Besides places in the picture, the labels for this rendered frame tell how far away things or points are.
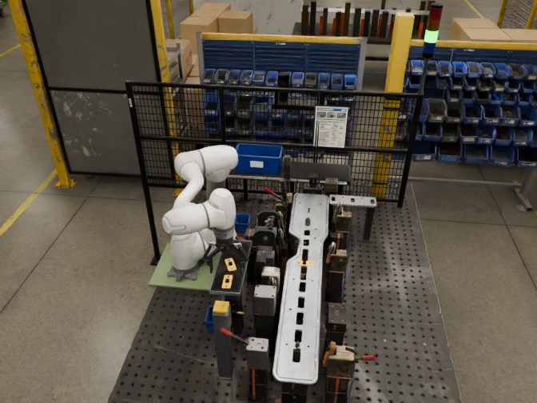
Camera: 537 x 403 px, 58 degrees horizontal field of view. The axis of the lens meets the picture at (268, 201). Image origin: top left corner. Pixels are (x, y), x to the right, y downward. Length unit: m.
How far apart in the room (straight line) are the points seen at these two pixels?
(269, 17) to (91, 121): 4.94
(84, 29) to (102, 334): 2.48
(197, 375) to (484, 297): 2.42
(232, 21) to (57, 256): 3.94
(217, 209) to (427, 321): 1.40
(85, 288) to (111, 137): 1.53
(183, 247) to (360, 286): 1.04
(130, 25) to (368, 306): 2.93
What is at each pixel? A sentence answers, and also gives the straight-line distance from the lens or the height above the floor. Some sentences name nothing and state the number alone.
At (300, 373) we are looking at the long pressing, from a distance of 2.11.
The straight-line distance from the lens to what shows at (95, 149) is 5.04.
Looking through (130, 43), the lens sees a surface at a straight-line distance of 4.43.
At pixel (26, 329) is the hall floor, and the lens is 3.96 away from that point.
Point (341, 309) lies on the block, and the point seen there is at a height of 1.03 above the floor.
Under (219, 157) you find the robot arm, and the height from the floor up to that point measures 1.51.
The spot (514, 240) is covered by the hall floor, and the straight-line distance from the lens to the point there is 4.80.
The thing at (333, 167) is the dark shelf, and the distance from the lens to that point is 3.32.
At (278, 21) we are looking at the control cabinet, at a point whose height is 0.47.
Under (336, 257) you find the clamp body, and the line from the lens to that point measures 2.57.
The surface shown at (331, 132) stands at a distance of 3.26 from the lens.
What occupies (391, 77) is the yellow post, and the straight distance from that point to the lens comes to 3.17.
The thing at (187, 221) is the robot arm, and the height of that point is 1.58.
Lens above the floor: 2.70
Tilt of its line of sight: 35 degrees down
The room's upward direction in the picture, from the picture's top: straight up
